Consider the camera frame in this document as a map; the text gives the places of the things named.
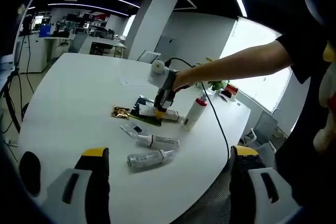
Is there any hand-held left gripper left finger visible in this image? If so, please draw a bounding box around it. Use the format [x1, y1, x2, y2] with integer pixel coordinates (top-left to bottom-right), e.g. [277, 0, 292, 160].
[46, 147, 111, 224]

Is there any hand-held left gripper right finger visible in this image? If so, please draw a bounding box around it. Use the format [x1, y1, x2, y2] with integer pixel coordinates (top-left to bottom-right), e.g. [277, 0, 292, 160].
[229, 144, 300, 224]

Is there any white skincare tube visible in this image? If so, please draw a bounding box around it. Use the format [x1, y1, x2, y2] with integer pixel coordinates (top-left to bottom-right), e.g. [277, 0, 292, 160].
[141, 107, 184, 123]

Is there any dark green skincare sachet pack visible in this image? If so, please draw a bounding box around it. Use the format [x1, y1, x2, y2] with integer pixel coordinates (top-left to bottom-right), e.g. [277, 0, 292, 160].
[130, 95, 162, 127]

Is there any white skincare bottle red band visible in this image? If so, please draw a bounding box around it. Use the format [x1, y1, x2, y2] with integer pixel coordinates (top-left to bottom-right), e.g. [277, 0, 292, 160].
[183, 97, 208, 130]

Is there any small white blue skincare sachet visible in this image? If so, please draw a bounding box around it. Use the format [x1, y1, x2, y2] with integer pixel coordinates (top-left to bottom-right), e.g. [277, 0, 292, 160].
[120, 121, 148, 137]

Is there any small clear skincare bottle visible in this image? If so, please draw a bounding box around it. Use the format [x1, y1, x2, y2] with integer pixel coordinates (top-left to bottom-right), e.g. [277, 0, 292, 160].
[127, 149, 176, 168]
[135, 133, 181, 149]

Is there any gold foil skincare sachet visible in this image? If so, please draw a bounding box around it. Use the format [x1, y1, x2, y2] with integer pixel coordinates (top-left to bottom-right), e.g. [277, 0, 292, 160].
[110, 105, 131, 120]

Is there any person's right hand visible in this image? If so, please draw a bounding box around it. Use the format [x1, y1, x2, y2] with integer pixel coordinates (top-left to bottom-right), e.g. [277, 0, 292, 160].
[172, 70, 200, 92]

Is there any white office chair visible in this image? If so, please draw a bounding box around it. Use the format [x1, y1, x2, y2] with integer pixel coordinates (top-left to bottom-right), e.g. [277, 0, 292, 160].
[245, 110, 279, 154]
[138, 50, 161, 63]

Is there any potted green plant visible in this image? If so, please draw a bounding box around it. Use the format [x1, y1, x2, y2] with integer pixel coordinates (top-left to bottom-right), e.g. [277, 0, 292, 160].
[195, 57, 229, 91]

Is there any black chair armrest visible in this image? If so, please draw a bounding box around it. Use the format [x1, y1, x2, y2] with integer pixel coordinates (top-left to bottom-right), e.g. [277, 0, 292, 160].
[19, 152, 42, 196]

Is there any red box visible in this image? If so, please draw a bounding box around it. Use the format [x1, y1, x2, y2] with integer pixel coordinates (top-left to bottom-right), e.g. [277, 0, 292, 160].
[225, 83, 238, 95]

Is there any person's black shirt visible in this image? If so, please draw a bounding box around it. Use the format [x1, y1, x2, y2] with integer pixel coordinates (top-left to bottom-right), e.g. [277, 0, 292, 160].
[274, 0, 336, 209]

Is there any blue box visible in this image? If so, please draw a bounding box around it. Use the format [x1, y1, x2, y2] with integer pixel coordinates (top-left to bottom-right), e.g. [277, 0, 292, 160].
[39, 24, 52, 38]

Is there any black tripod stand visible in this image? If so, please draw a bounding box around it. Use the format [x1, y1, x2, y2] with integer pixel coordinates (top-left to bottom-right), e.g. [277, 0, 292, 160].
[0, 15, 34, 135]

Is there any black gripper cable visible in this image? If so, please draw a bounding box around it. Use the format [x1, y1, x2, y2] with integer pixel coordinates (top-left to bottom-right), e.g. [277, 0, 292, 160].
[164, 57, 229, 163]

